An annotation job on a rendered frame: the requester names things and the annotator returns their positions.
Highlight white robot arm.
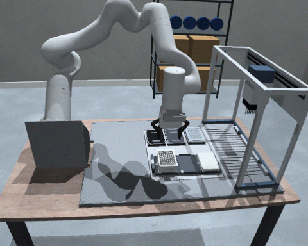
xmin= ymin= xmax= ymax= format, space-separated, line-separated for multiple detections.
xmin=40 ymin=0 xmax=201 ymax=122

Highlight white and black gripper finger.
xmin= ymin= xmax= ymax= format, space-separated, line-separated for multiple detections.
xmin=151 ymin=118 xmax=162 ymax=140
xmin=178 ymin=120 xmax=190 ymax=140

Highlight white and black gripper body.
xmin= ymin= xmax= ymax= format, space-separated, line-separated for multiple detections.
xmin=158 ymin=105 xmax=182 ymax=129

